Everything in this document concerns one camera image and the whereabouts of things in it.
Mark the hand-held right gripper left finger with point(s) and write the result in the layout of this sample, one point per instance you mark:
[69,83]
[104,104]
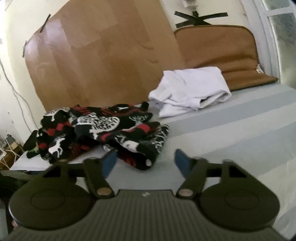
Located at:
[108,163]

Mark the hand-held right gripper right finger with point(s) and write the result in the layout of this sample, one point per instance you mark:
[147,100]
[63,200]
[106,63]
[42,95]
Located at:
[182,162]

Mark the black red white patterned garment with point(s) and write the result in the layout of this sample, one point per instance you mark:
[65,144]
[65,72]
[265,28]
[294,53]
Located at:
[99,122]

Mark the striped bed sheet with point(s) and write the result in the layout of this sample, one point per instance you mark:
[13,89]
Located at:
[231,129]

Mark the wooden side table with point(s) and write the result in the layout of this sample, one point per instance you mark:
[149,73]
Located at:
[7,162]

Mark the brown cushion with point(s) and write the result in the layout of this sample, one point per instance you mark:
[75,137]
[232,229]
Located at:
[219,51]

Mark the black chair base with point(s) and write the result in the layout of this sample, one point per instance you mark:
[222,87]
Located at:
[196,19]

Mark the black tape strip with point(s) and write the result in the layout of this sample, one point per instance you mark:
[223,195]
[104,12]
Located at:
[45,23]

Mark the wood pattern wall sheet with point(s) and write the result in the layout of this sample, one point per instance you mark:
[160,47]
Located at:
[104,58]

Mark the window frame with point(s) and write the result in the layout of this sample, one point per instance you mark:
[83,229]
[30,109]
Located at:
[284,23]

